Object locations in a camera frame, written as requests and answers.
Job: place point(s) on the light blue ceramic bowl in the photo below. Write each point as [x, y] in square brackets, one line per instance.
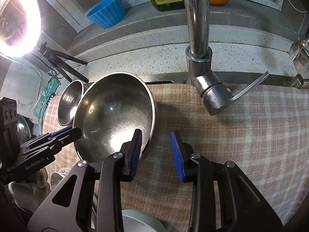
[135, 220]

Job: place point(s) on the large stainless steel bowl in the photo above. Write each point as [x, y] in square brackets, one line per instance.
[109, 112]

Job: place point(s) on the red steel-lined bowl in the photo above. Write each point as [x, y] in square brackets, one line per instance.
[69, 102]

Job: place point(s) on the ring light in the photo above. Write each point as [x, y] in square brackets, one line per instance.
[20, 27]

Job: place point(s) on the blue ribbed plastic bowl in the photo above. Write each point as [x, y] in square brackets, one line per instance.
[107, 13]

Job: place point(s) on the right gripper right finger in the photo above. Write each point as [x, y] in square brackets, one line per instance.
[182, 158]

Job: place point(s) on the black mini tripod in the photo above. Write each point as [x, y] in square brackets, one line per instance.
[55, 57]

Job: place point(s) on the left gloved hand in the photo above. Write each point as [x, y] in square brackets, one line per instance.
[28, 196]

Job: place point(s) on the plaid beige cloth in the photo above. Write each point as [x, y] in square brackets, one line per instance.
[265, 133]

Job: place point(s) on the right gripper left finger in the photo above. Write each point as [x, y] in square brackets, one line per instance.
[131, 151]

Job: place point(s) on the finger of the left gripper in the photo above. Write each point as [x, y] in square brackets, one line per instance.
[65, 137]
[60, 132]

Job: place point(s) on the chrome kitchen faucet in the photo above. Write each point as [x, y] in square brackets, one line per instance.
[216, 96]

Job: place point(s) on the steel pot lid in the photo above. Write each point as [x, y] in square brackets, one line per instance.
[23, 129]

